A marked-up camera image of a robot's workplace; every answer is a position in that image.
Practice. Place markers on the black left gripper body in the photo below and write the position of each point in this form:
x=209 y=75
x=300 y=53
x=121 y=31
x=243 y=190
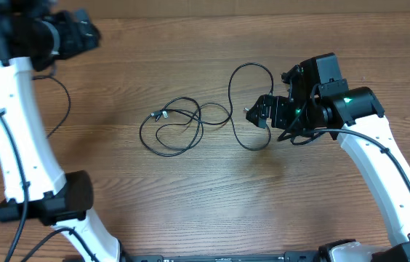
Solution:
x=78 y=33

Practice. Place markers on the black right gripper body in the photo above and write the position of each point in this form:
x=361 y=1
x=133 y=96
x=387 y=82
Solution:
x=275 y=111

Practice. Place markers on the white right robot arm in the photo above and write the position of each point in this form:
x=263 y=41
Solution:
x=319 y=102

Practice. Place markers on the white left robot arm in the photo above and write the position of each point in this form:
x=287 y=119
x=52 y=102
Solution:
x=32 y=38

